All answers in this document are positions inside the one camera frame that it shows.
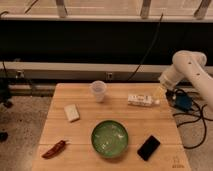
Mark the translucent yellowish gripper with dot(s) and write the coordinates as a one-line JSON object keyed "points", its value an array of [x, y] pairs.
{"points": [[159, 92]]}

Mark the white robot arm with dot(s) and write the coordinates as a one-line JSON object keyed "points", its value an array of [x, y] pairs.
{"points": [[189, 65]]}

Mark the green ceramic bowl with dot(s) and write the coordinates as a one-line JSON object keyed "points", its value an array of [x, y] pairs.
{"points": [[109, 139]]}

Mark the blue box on floor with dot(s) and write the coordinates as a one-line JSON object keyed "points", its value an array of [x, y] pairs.
{"points": [[183, 102]]}

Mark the black smartphone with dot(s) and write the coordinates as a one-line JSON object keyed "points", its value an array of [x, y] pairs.
{"points": [[148, 148]]}

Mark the clear plastic cup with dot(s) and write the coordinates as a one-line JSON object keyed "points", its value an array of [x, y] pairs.
{"points": [[98, 89]]}

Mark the white sponge block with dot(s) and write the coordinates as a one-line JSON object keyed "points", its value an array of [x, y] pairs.
{"points": [[71, 113]]}

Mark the red chili pepper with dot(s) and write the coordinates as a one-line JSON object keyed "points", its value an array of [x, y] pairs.
{"points": [[55, 150]]}

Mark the metal wall rail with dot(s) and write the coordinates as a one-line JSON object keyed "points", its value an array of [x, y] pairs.
{"points": [[81, 71]]}

